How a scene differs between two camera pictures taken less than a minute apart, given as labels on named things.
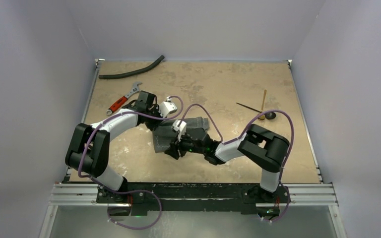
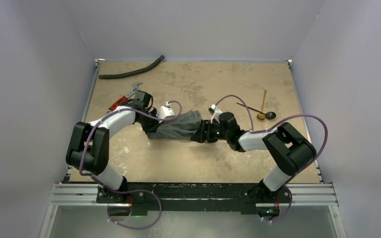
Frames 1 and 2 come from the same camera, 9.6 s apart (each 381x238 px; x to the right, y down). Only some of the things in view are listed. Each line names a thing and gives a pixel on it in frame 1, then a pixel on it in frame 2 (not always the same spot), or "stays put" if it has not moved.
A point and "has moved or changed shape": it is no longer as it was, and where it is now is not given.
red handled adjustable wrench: x=123 y=99 stays put
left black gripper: x=151 y=126 stays put
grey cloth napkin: x=164 y=135 has moved or changed shape
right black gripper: x=178 y=146 -> x=202 y=131
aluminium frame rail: x=299 y=195 stays put
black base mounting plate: x=200 y=197 stays put
